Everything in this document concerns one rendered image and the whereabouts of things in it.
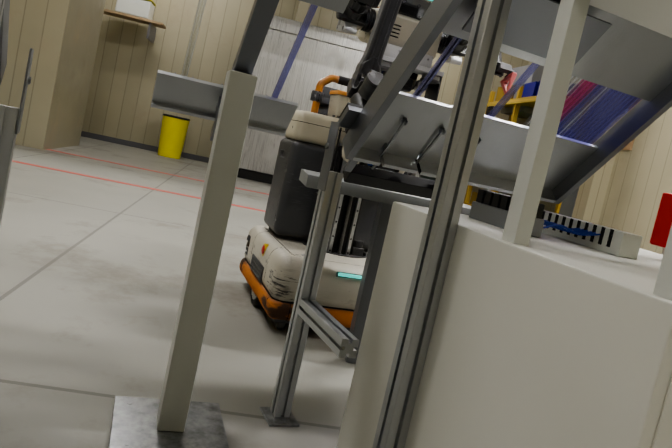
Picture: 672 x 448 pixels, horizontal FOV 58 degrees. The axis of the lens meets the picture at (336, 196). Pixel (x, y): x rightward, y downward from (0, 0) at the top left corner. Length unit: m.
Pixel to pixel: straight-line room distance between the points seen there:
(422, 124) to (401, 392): 0.68
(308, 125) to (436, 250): 1.48
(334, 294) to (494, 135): 0.93
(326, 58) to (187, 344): 6.92
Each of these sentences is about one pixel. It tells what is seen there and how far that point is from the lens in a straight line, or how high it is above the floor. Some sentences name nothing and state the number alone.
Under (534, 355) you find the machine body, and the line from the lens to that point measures 0.88.
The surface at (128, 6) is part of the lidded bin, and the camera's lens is 9.15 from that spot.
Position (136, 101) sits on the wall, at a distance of 9.61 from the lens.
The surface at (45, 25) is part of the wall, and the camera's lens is 6.90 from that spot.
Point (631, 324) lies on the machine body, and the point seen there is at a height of 0.58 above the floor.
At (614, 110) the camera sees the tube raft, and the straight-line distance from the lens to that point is 1.71.
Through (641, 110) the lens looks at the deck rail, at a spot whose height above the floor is 0.96.
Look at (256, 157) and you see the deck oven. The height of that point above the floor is 0.31.
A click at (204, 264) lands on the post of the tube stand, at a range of 1.33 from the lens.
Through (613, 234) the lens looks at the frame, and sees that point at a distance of 1.21.
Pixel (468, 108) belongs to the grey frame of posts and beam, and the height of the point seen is 0.81.
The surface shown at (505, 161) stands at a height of 0.76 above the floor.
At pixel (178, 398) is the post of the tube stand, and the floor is 0.09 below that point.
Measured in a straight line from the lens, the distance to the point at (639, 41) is 1.55.
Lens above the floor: 0.71
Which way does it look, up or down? 5 degrees down
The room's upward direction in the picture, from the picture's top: 13 degrees clockwise
